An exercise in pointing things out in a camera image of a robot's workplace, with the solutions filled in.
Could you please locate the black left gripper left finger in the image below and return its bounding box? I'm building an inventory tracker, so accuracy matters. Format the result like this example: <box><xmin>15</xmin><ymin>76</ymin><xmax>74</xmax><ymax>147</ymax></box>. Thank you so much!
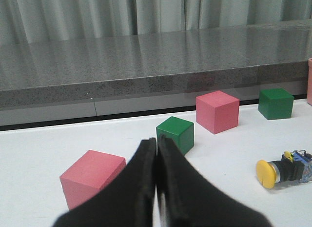
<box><xmin>54</xmin><ymin>138</ymin><xmax>156</xmax><ymax>227</ymax></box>

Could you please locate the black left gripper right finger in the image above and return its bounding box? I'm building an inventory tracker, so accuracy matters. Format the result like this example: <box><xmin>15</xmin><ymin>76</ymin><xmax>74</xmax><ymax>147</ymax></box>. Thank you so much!
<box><xmin>156</xmin><ymin>135</ymin><xmax>271</xmax><ymax>227</ymax></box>

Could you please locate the yellow push button switch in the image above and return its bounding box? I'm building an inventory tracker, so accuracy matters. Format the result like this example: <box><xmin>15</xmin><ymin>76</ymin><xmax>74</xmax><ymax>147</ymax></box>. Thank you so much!
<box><xmin>255</xmin><ymin>150</ymin><xmax>312</xmax><ymax>189</ymax></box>

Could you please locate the pink wooden cube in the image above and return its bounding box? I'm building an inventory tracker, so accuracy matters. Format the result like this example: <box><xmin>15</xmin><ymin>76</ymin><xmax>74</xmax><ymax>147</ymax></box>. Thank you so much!
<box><xmin>195</xmin><ymin>91</ymin><xmax>240</xmax><ymax>134</ymax></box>
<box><xmin>59</xmin><ymin>150</ymin><xmax>126</xmax><ymax>210</ymax></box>

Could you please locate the green wooden cube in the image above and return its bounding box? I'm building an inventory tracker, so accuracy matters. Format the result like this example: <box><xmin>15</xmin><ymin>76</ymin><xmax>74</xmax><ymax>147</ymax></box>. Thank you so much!
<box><xmin>156</xmin><ymin>116</ymin><xmax>195</xmax><ymax>155</ymax></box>
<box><xmin>258</xmin><ymin>88</ymin><xmax>294</xmax><ymax>120</ymax></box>

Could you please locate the grey stone counter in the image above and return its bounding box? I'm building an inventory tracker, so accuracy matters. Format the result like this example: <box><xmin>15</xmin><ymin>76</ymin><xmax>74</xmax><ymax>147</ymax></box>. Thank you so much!
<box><xmin>0</xmin><ymin>20</ymin><xmax>312</xmax><ymax>108</ymax></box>

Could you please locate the pink plastic bin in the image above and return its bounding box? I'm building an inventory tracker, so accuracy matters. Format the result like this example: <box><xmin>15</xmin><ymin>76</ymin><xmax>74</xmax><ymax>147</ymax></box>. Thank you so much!
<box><xmin>307</xmin><ymin>58</ymin><xmax>312</xmax><ymax>105</ymax></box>

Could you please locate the grey curtain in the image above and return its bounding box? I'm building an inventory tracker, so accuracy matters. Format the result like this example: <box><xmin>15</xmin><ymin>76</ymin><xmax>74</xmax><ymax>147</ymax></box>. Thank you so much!
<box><xmin>0</xmin><ymin>0</ymin><xmax>312</xmax><ymax>45</ymax></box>

